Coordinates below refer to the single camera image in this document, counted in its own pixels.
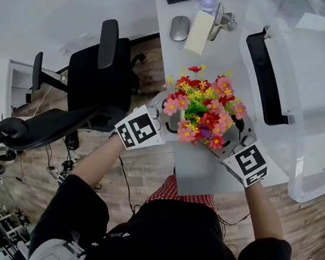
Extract white card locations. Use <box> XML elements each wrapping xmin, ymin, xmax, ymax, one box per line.
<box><xmin>295</xmin><ymin>11</ymin><xmax>325</xmax><ymax>33</ymax></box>

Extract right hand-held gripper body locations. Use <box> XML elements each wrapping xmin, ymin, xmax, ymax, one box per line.
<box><xmin>217</xmin><ymin>129</ymin><xmax>273</xmax><ymax>191</ymax></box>

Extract black office chair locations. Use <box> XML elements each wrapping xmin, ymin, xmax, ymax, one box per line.
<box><xmin>0</xmin><ymin>3</ymin><xmax>151</xmax><ymax>179</ymax></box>

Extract person's black shirt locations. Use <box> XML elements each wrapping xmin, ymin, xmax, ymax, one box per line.
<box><xmin>27</xmin><ymin>169</ymin><xmax>299</xmax><ymax>260</ymax></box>

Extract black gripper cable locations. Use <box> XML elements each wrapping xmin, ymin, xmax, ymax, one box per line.
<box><xmin>216</xmin><ymin>208</ymin><xmax>252</xmax><ymax>229</ymax></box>
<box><xmin>111</xmin><ymin>156</ymin><xmax>147</xmax><ymax>215</ymax></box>

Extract cream rectangular block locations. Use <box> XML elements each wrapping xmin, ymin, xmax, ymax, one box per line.
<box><xmin>182</xmin><ymin>9</ymin><xmax>216</xmax><ymax>58</ymax></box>

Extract small black bag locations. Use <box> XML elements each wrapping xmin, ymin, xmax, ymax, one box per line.
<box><xmin>63</xmin><ymin>130</ymin><xmax>81</xmax><ymax>152</ymax></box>

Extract white desk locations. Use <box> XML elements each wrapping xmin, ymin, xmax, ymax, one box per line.
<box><xmin>1</xmin><ymin>58</ymin><xmax>70</xmax><ymax>125</ymax></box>

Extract silver metal clip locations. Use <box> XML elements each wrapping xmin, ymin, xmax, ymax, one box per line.
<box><xmin>207</xmin><ymin>1</ymin><xmax>241</xmax><ymax>45</ymax></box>

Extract clear plastic storage bin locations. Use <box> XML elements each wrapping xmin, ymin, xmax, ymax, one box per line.
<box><xmin>218</xmin><ymin>0</ymin><xmax>325</xmax><ymax>207</ymax></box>

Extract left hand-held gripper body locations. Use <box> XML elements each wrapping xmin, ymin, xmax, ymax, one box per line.
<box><xmin>111</xmin><ymin>101</ymin><xmax>171</xmax><ymax>156</ymax></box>

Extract grey shoulder pack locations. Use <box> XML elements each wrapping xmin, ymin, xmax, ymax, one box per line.
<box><xmin>27</xmin><ymin>234</ymin><xmax>89</xmax><ymax>260</ymax></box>

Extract person's left forearm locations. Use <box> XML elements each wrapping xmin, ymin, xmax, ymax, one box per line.
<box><xmin>68</xmin><ymin>127</ymin><xmax>128</xmax><ymax>193</ymax></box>

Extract person's right forearm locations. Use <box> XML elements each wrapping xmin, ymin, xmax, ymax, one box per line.
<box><xmin>237</xmin><ymin>178</ymin><xmax>292</xmax><ymax>245</ymax></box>

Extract person's red checked trousers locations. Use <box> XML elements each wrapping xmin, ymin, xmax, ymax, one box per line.
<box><xmin>143</xmin><ymin>171</ymin><xmax>222</xmax><ymax>215</ymax></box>

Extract grey computer mouse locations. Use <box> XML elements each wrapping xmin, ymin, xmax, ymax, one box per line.
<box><xmin>168</xmin><ymin>14</ymin><xmax>192</xmax><ymax>43</ymax></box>

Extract colourful flowers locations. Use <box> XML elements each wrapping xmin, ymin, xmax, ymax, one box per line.
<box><xmin>155</xmin><ymin>60</ymin><xmax>254</xmax><ymax>155</ymax></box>

